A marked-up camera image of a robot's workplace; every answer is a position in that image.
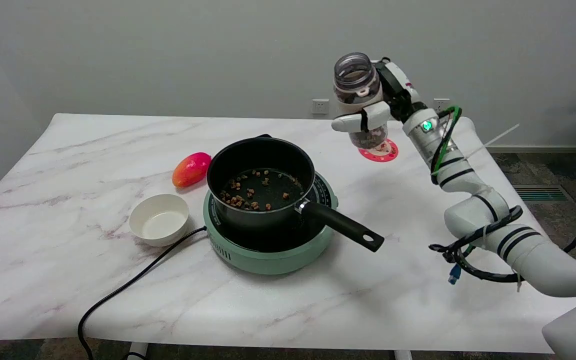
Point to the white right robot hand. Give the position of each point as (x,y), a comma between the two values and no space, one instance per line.
(387,98)

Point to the clear plastic bottle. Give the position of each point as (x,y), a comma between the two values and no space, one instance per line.
(358,95)

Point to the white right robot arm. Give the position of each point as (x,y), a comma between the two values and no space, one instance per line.
(488,210)

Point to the pink round coaster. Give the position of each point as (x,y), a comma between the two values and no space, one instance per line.
(385,152)

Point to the white zip tie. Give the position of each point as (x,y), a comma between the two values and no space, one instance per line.
(493,139)

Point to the brown food pieces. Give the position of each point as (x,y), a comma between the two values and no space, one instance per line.
(255,192)

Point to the floor vent grille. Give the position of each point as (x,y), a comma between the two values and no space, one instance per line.
(542,193)

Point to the green induction cooker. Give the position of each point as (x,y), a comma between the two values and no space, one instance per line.
(268,250)

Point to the red orange mango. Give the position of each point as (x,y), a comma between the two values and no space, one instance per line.
(191,169)

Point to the white ceramic bowl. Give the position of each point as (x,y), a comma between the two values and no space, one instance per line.
(159,220)

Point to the white table leg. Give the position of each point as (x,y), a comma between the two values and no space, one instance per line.
(138,351)

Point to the white wall socket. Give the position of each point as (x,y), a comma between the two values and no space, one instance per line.
(320,106)

